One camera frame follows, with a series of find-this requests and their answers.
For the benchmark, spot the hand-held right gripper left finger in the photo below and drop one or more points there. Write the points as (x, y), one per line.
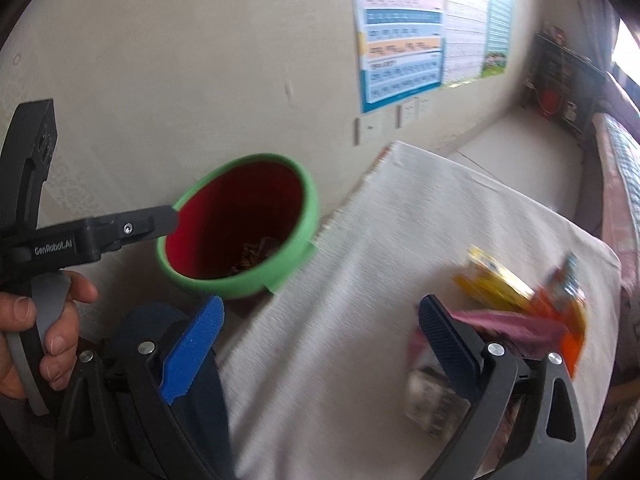
(192, 355)

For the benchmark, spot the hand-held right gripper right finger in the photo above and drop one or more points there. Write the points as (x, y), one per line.
(450, 350)

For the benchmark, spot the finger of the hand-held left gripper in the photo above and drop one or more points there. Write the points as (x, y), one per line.
(140, 225)

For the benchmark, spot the white green patterned wrapper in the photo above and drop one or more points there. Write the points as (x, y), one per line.
(435, 402)

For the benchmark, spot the large pink snack bag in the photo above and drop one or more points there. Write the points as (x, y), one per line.
(510, 330)

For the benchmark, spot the yellow cardboard box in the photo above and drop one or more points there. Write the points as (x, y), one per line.
(492, 280)

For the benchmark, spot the red bin with green rim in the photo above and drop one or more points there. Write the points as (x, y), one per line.
(235, 200)

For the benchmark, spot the heap of wrappers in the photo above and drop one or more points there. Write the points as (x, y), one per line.
(255, 257)

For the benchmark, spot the orange blue snack wrapper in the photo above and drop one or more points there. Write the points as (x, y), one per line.
(567, 320)

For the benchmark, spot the person's left hand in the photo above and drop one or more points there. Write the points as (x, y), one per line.
(62, 345)

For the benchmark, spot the white table cloth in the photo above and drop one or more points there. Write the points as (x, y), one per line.
(400, 210)

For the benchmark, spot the bed with plaid quilt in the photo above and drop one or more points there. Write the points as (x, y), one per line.
(620, 175)

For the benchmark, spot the red bucket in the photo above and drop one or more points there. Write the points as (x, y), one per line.
(549, 101)

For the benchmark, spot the black shelf unit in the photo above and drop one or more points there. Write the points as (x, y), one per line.
(575, 75)

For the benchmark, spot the bright window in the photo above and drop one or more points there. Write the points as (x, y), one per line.
(629, 42)

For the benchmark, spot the white wall switch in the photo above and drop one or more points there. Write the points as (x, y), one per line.
(361, 131)

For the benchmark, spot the white wall socket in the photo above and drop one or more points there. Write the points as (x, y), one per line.
(409, 113)
(424, 108)

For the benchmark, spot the blue-bordered wall poster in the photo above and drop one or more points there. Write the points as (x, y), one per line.
(400, 35)

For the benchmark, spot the green-bordered wall poster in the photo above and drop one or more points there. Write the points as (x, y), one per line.
(499, 25)

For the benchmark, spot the white grid wall poster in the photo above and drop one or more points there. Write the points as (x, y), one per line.
(465, 20)

